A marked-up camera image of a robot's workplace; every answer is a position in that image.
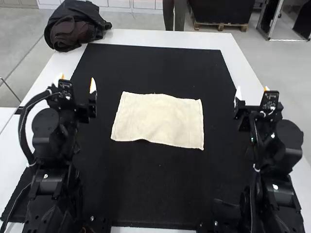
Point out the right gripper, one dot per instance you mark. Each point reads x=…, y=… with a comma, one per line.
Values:
x=246, y=110

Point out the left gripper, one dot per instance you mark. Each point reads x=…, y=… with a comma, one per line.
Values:
x=80, y=111

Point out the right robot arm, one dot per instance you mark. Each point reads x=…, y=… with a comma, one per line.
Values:
x=279, y=170

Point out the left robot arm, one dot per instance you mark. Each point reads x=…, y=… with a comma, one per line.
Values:
x=48, y=184

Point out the pale towel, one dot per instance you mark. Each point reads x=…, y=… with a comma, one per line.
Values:
x=158, y=119

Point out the black clothing pile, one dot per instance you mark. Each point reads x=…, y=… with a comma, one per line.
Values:
x=73, y=26

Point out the wooden pallet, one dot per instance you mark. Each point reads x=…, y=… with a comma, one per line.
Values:
x=218, y=25

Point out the grey cupboard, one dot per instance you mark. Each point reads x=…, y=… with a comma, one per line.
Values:
x=97, y=3

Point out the black crate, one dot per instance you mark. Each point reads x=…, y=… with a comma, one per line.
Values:
x=221, y=11

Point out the person's legs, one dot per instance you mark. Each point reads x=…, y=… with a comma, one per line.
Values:
x=173, y=14

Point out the black mat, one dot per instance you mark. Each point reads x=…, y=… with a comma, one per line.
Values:
x=158, y=174

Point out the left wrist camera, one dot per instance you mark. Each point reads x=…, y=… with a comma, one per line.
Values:
x=65, y=88

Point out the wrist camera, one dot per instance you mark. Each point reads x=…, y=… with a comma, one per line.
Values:
x=269, y=98
x=65, y=88

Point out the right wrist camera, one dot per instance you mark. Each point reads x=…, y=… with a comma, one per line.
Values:
x=269, y=98

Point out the metal frame cart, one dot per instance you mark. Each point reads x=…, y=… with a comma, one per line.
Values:
x=269, y=21

